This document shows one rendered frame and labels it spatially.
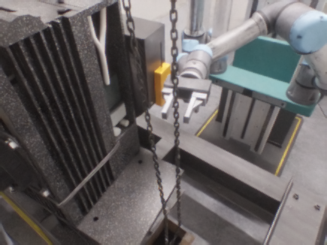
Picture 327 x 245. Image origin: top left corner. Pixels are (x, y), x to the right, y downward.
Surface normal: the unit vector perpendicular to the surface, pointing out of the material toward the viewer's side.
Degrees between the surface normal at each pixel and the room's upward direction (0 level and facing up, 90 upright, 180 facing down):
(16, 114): 90
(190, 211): 0
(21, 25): 90
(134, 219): 0
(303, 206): 0
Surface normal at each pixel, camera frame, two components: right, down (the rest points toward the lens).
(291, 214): -0.01, -0.71
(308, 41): 0.18, 0.62
